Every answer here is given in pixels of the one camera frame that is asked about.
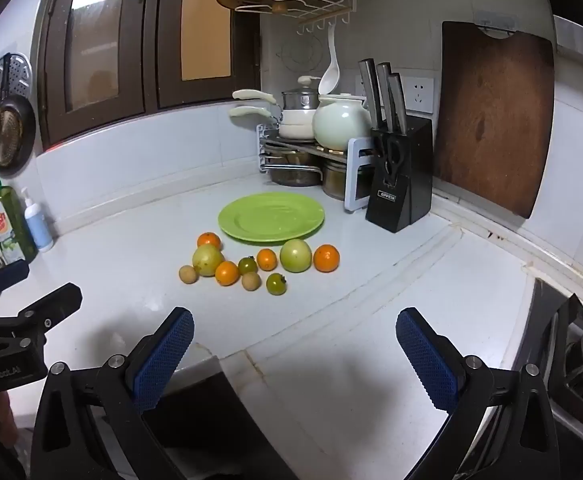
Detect black kitchen scissors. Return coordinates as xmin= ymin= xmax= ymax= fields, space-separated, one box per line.
xmin=382 ymin=134 xmax=408 ymax=183

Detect white pan with cream handle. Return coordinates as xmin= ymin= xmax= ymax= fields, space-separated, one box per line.
xmin=232 ymin=89 xmax=318 ymax=127
xmin=230 ymin=106 xmax=317 ymax=141

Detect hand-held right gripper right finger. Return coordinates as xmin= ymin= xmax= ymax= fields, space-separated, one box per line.
xmin=395 ymin=307 xmax=565 ymax=480

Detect large green fruit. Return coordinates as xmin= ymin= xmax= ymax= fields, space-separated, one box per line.
xmin=280 ymin=239 xmax=313 ymax=274

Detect brown wooden cutting board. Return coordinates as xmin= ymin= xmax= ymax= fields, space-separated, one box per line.
xmin=432 ymin=21 xmax=556 ymax=220

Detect tall steel pot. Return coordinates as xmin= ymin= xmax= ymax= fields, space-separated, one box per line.
xmin=321 ymin=160 xmax=353 ymax=201

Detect brown framed window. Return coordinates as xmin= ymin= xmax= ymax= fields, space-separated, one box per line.
xmin=39 ymin=0 xmax=262 ymax=150

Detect white ladle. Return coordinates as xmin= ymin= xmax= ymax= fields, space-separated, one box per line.
xmin=318 ymin=25 xmax=343 ymax=96

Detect metal steamer plate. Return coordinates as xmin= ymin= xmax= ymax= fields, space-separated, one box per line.
xmin=0 ymin=52 xmax=33 ymax=153

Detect steel pot with lid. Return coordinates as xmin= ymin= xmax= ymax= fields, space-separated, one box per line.
xmin=282 ymin=75 xmax=322 ymax=112

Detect white and blue pump bottle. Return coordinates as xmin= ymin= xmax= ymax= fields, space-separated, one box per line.
xmin=20 ymin=187 xmax=55 ymax=253

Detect grey kitchen rack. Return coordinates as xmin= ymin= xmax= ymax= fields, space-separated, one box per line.
xmin=256 ymin=124 xmax=378 ymax=211

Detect black frying pan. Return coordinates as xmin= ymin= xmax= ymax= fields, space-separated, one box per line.
xmin=0 ymin=55 xmax=37 ymax=178

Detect green plate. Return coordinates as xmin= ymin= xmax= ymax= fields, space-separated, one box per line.
xmin=218 ymin=192 xmax=325 ymax=246

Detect person's left hand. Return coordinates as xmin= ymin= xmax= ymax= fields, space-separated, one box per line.
xmin=0 ymin=391 xmax=18 ymax=443

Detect white ceramic pot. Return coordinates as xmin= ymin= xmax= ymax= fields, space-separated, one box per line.
xmin=312 ymin=92 xmax=372 ymax=152

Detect black knife block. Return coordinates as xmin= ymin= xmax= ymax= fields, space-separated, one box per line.
xmin=365 ymin=117 xmax=433 ymax=234

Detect wire trivet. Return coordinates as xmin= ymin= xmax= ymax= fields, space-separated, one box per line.
xmin=276 ymin=35 xmax=323 ymax=79

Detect green dish soap bottle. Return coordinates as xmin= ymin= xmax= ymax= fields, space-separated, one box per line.
xmin=0 ymin=164 xmax=38 ymax=264

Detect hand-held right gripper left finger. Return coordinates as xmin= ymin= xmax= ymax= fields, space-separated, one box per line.
xmin=29 ymin=306 xmax=195 ymax=480

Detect wide steel pot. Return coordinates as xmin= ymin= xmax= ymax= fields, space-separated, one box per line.
xmin=266 ymin=150 xmax=323 ymax=187

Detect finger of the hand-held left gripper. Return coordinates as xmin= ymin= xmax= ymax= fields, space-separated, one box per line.
xmin=0 ymin=259 xmax=30 ymax=313
xmin=0 ymin=282 xmax=83 ymax=343

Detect large yellow-green fruit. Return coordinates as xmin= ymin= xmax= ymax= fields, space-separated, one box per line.
xmin=192 ymin=244 xmax=225 ymax=277

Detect steel handled knife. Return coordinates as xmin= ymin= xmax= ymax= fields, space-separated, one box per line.
xmin=358 ymin=58 xmax=385 ymax=133
xmin=376 ymin=62 xmax=396 ymax=132
xmin=388 ymin=72 xmax=409 ymax=134

